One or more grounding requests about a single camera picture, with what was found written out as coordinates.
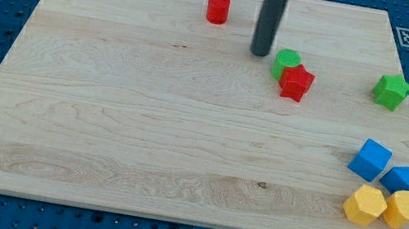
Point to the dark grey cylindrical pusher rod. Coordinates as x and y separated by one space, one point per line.
267 26

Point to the red star block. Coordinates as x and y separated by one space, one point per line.
295 82

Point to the green star block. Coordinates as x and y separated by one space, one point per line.
390 91

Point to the red cylinder block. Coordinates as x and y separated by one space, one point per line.
218 11

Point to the green cylinder block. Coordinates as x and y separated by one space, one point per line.
284 58

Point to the light wooden board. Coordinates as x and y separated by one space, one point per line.
144 107

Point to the blue cube block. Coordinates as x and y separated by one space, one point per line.
370 160

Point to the blue triangle block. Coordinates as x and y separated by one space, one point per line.
396 179

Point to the yellow hexagon block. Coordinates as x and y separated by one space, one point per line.
365 205

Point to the yellow heart block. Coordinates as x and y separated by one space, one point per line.
396 215

